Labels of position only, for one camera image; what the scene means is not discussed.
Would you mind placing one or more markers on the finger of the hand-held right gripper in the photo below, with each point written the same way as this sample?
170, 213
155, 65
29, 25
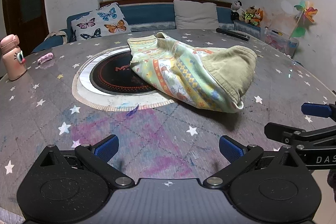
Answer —
315, 109
278, 132

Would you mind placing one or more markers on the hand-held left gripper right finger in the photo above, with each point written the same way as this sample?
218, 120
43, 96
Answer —
229, 148

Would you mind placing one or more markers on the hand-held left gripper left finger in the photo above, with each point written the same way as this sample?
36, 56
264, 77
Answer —
107, 146

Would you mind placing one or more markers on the cartoon print children's pants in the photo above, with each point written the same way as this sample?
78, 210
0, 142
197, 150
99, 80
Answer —
183, 69

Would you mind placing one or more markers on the beige cloth on sofa arm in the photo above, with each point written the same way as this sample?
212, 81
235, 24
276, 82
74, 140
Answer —
55, 35

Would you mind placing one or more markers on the grey star print tablecloth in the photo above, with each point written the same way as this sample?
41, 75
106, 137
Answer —
157, 129

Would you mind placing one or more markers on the round black induction cooker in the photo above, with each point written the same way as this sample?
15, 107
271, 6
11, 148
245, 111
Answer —
113, 77

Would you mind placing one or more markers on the clear plastic storage box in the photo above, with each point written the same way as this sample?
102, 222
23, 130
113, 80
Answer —
278, 41

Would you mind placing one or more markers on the colourful pinwheel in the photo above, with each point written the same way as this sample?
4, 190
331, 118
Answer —
305, 11

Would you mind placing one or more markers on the orange fox plush toy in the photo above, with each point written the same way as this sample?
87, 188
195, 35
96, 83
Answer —
258, 18

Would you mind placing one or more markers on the black remote control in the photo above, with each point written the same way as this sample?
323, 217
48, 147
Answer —
232, 33

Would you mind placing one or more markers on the brown bear plush toy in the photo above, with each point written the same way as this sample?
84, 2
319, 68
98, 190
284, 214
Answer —
248, 15

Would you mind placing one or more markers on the butterfly print pillow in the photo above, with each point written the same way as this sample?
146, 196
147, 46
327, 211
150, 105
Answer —
102, 22

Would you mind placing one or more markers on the panda plush toy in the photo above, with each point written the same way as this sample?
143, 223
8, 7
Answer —
237, 8

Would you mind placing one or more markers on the pink cartoon water bottle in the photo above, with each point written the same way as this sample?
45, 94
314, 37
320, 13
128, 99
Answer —
13, 61

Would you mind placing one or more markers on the blue sofa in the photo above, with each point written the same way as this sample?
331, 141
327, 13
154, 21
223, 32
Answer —
147, 15

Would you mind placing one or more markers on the beige plain pillow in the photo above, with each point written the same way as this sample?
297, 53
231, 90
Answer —
195, 14

